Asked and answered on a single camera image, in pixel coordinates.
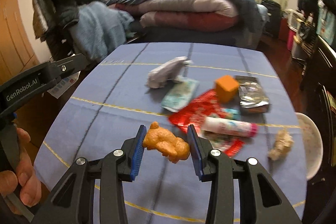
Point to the light blue blanket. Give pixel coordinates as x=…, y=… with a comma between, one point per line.
x=99, y=31

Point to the grey crumpled paper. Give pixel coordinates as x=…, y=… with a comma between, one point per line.
x=169, y=71

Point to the teal wet wipes pack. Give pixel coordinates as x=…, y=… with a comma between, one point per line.
x=180, y=94

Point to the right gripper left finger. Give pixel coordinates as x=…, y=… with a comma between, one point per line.
x=121, y=165

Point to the silver brown foil bag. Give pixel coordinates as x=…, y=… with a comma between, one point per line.
x=252, y=98

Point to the white round trash bin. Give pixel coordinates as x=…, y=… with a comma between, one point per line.
x=313, y=145

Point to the blue checked tablecloth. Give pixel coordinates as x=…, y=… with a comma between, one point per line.
x=113, y=101

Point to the dark wooden dresser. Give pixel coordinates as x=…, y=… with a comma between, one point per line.
x=318, y=85

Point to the black suitcase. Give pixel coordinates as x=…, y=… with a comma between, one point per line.
x=272, y=26

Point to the person's left hand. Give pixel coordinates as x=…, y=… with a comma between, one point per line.
x=24, y=175

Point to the beige crumpled paper ball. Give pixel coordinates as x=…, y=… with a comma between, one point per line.
x=282, y=145

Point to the orange cube block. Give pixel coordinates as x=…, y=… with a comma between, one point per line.
x=226, y=88

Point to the orange bear toy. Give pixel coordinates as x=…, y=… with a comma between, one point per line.
x=164, y=141

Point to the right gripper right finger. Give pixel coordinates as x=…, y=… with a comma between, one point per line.
x=211, y=165

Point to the pink and red folded quilt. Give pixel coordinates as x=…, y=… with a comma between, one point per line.
x=198, y=15

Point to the white pink tube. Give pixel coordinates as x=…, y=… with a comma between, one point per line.
x=229, y=127

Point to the red snack wrapper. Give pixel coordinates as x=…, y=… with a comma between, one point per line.
x=207, y=105

